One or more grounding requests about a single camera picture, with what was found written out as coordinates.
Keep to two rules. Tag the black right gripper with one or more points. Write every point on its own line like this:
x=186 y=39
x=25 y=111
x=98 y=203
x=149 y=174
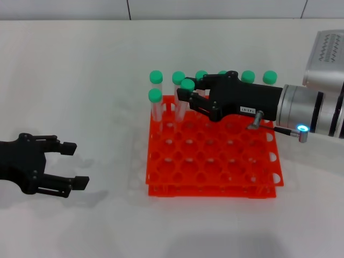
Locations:
x=242 y=98

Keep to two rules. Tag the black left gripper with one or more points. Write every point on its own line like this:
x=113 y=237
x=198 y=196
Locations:
x=18 y=161

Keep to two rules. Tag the clear test tube green cap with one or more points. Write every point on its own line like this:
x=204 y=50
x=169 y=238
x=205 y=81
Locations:
x=201 y=74
x=178 y=77
x=247 y=76
x=155 y=95
x=222 y=72
x=187 y=84
x=269 y=77
x=156 y=77

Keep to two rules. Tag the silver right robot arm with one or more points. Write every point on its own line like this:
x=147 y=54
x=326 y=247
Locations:
x=298 y=107

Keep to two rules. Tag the orange test tube rack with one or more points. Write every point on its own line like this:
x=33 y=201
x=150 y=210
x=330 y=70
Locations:
x=204 y=185

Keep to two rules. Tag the silver vented wrist camera box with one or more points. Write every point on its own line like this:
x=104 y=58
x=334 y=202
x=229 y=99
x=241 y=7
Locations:
x=322 y=64

